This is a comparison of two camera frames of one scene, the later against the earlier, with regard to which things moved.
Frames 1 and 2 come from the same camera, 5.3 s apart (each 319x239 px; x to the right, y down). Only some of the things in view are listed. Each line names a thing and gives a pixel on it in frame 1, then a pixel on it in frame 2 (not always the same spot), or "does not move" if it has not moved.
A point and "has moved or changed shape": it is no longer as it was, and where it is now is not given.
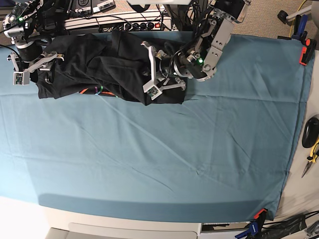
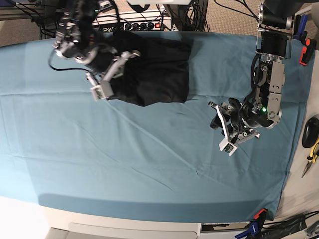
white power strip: [141, 26] does not move
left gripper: [44, 62] to [105, 60]
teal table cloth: [224, 155] does not move
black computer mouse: [311, 133] does not move
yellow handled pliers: [313, 157] does not move
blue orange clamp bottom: [255, 225] does not move
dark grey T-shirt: [121, 65] has moved or changed shape
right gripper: [163, 72] to [239, 120]
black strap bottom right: [271, 230] does not move
